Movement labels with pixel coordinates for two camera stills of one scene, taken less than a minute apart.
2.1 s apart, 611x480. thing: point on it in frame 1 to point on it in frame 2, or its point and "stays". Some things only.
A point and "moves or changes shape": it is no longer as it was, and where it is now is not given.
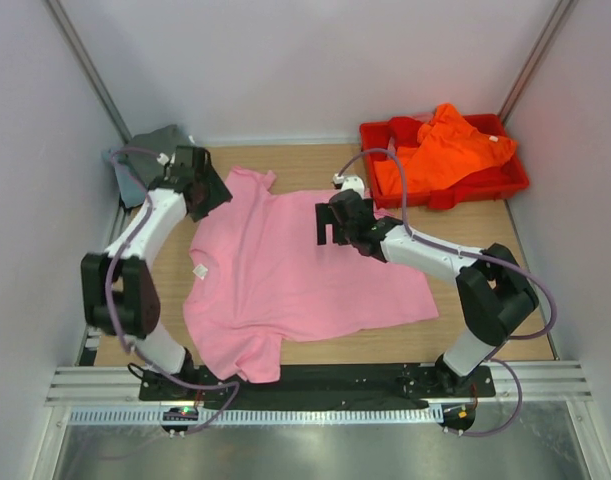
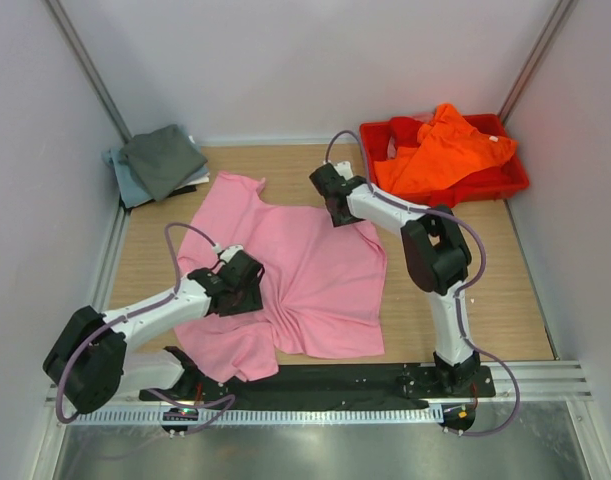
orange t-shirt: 448,145 stays
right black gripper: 325,215 to 341,221
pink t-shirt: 257,278 moves or changes shape
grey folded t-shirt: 151,152 stays
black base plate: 353,385 stays
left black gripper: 220,194 to 251,302
